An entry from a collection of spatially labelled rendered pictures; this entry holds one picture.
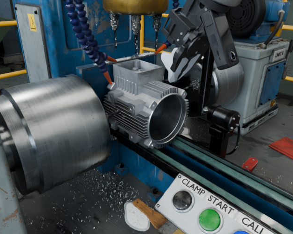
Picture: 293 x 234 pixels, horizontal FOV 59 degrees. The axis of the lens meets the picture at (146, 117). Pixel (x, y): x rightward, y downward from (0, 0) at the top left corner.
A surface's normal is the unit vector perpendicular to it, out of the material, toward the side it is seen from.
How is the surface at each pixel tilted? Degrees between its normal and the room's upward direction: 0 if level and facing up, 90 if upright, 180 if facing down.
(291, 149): 1
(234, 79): 73
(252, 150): 0
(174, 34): 90
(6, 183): 89
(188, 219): 33
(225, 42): 62
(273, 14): 90
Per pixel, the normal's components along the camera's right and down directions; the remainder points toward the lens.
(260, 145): 0.01, -0.89
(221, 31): 0.63, -0.12
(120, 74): -0.75, 0.29
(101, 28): 0.67, 0.34
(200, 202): -0.40, -0.58
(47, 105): 0.40, -0.53
